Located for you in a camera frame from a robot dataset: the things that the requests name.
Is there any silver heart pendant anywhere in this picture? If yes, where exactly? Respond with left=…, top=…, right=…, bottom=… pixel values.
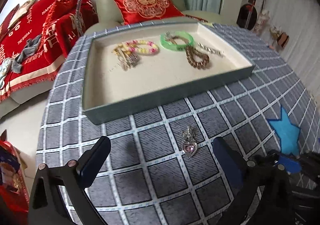
left=182, top=125, right=198, bottom=158

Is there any red embroidered cushion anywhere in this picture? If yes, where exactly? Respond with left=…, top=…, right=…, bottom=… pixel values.
left=114, top=0, right=183, bottom=25

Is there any grey cloth on sofa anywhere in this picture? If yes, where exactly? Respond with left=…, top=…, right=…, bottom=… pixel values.
left=11, top=34, right=42, bottom=74

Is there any green bangle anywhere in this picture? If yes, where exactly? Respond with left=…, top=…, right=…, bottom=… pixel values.
left=160, top=31, right=194, bottom=51

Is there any grey checked tablecloth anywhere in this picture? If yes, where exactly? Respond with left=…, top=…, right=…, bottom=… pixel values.
left=36, top=25, right=319, bottom=224

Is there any brown spiral hair tie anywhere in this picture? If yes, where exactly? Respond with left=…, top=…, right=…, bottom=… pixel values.
left=184, top=45, right=211, bottom=70

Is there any silver hair clip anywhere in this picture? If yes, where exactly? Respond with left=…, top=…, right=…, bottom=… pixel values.
left=197, top=42, right=224, bottom=57

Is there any teal jewelry tray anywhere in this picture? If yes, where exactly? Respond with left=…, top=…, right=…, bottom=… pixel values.
left=82, top=22, right=255, bottom=124

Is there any gold tassel keychain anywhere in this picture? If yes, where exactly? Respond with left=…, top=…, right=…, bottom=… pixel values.
left=118, top=54, right=129, bottom=71

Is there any white patterned cloth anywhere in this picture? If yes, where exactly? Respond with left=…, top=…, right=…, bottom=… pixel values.
left=0, top=57, right=12, bottom=89

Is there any blue star sticker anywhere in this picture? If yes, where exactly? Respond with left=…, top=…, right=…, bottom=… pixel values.
left=267, top=106, right=301, bottom=156

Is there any red sofa blanket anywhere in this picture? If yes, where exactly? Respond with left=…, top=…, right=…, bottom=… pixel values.
left=0, top=0, right=99, bottom=101

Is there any flexible gooseneck stand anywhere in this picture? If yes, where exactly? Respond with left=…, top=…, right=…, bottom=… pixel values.
left=75, top=0, right=84, bottom=36

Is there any pink yellow bead bracelet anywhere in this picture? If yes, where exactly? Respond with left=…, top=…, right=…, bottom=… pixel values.
left=125, top=39, right=160, bottom=56

